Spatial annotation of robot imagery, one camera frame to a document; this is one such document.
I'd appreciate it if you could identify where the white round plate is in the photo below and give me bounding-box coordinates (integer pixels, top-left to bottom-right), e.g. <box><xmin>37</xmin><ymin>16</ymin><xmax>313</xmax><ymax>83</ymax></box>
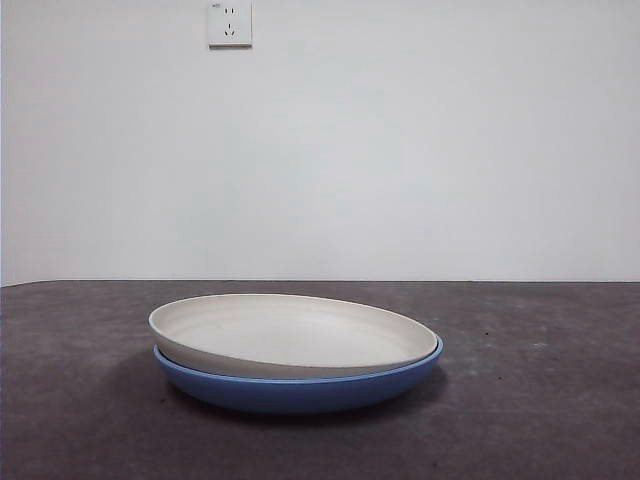
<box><xmin>147</xmin><ymin>293</ymin><xmax>440</xmax><ymax>379</ymax></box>

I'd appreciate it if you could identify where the blue round plate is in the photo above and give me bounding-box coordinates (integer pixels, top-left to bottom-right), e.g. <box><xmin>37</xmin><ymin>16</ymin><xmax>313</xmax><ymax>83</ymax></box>
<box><xmin>152</xmin><ymin>333</ymin><xmax>445</xmax><ymax>415</ymax></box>

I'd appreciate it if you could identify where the white wall socket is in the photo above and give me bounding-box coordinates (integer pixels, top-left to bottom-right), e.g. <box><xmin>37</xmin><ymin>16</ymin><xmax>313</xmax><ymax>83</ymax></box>
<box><xmin>208</xmin><ymin>0</ymin><xmax>253</xmax><ymax>50</ymax></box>

